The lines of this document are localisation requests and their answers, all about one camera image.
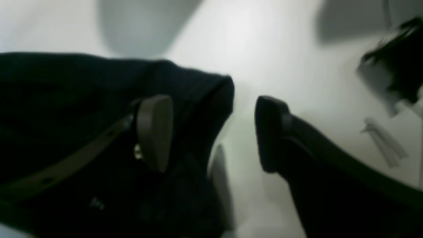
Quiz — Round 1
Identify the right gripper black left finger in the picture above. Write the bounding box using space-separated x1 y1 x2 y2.
0 94 173 204

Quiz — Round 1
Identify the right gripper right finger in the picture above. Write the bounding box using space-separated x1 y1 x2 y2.
255 96 423 238

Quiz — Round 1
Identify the black T-shirt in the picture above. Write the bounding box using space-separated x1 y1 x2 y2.
0 53 235 238

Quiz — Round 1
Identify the clothes pile in bin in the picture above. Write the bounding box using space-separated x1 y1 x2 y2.
357 17 422 117

